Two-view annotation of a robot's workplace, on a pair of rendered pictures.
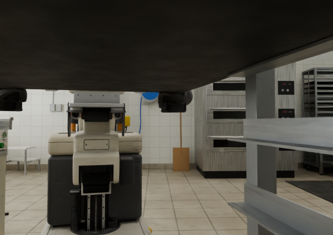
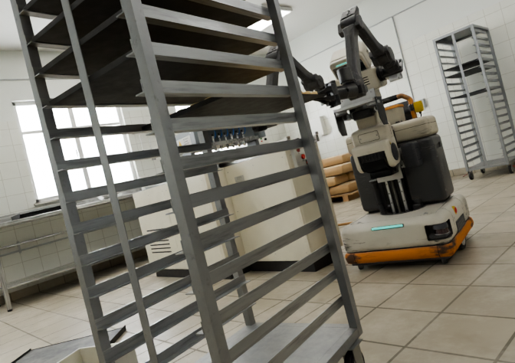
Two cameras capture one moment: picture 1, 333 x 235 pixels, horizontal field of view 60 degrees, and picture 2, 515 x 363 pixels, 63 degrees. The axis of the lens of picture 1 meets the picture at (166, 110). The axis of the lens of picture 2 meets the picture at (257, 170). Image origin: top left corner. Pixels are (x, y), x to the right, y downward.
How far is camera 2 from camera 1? 1.27 m
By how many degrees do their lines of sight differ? 50
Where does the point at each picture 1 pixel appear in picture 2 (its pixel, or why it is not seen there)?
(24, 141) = not seen: hidden behind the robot
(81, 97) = (345, 102)
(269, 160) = (303, 127)
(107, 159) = (377, 147)
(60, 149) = not seen: hidden behind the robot
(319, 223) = (282, 144)
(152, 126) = not seen: outside the picture
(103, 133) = (373, 126)
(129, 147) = (414, 132)
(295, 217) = (288, 145)
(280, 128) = (285, 116)
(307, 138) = (278, 119)
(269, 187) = (305, 137)
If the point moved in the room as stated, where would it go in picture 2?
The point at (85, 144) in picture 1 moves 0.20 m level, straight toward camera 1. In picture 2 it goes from (360, 138) to (347, 141)
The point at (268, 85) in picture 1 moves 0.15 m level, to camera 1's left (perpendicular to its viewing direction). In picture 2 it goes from (295, 97) to (267, 109)
